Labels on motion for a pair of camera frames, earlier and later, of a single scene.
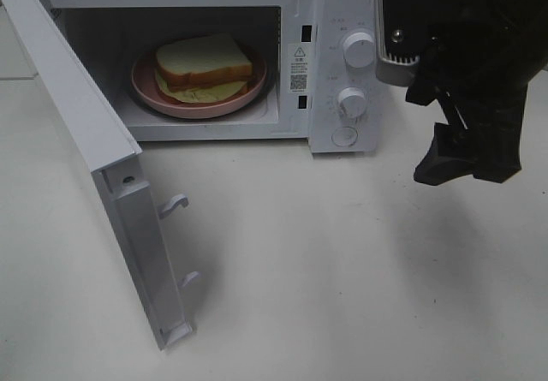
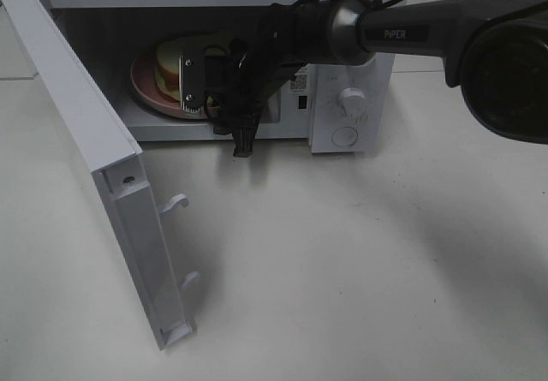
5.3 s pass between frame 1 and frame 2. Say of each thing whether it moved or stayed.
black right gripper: moved
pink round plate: stayed
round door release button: stayed
